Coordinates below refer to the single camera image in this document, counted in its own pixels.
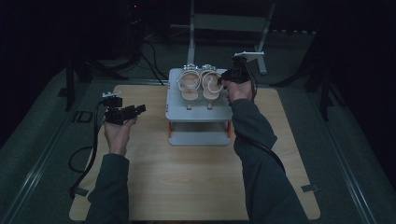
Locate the white jewelled heeled sandal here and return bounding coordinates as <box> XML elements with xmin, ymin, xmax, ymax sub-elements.
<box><xmin>176</xmin><ymin>63</ymin><xmax>201</xmax><ymax>111</ymax></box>
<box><xmin>200</xmin><ymin>63</ymin><xmax>226</xmax><ymax>111</ymax></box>

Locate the person's left hand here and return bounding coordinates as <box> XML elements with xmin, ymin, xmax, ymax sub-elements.
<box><xmin>103</xmin><ymin>117</ymin><xmax>138</xmax><ymax>157</ymax></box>

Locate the person's right hand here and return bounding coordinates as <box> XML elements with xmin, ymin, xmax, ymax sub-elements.
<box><xmin>225</xmin><ymin>79</ymin><xmax>254</xmax><ymax>105</ymax></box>

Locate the grey tape piece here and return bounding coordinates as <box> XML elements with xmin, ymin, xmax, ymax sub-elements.
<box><xmin>300</xmin><ymin>184</ymin><xmax>320</xmax><ymax>193</ymax></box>
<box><xmin>74</xmin><ymin>187</ymin><xmax>91</xmax><ymax>198</ymax></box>

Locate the metal floor rail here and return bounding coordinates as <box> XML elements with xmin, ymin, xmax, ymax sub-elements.
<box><xmin>0</xmin><ymin>78</ymin><xmax>94</xmax><ymax>224</ymax></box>
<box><xmin>307</xmin><ymin>90</ymin><xmax>379</xmax><ymax>224</ymax></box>

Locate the bundle of black cables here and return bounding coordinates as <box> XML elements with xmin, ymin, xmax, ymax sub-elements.
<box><xmin>92</xmin><ymin>39</ymin><xmax>170</xmax><ymax>87</ymax></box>

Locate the white metal stand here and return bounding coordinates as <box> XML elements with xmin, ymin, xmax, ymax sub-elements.
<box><xmin>186</xmin><ymin>0</ymin><xmax>277</xmax><ymax>76</ymax></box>

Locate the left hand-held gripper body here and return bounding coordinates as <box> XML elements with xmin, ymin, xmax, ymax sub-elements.
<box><xmin>100</xmin><ymin>90</ymin><xmax>127</xmax><ymax>126</ymax></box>

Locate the black metal stand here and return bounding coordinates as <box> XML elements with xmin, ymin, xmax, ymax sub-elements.
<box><xmin>270</xmin><ymin>31</ymin><xmax>345</xmax><ymax>123</ymax></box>
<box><xmin>57</xmin><ymin>54</ymin><xmax>129</xmax><ymax>112</ymax></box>

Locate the white two-tier shoe rack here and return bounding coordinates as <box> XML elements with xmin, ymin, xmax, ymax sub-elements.
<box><xmin>164</xmin><ymin>67</ymin><xmax>240</xmax><ymax>147</ymax></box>

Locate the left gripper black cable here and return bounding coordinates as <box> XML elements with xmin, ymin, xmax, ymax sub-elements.
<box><xmin>68</xmin><ymin>100</ymin><xmax>108</xmax><ymax>201</ymax></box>

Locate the dark equipment with red light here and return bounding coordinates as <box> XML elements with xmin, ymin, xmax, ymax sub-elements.
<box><xmin>123</xmin><ymin>0</ymin><xmax>148</xmax><ymax>60</ymax></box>

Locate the black cable loop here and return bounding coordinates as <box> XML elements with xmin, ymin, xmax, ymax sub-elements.
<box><xmin>68</xmin><ymin>146</ymin><xmax>94</xmax><ymax>174</ymax></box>

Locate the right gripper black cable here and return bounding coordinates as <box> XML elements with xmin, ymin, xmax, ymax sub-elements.
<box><xmin>234</xmin><ymin>61</ymin><xmax>287</xmax><ymax>173</ymax></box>

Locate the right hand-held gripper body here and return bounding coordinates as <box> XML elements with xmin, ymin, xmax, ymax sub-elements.
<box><xmin>221</xmin><ymin>50</ymin><xmax>265</xmax><ymax>85</ymax></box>

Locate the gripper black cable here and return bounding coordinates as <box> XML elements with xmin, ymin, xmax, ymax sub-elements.
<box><xmin>234</xmin><ymin>61</ymin><xmax>287</xmax><ymax>173</ymax></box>
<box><xmin>68</xmin><ymin>100</ymin><xmax>108</xmax><ymax>201</ymax></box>

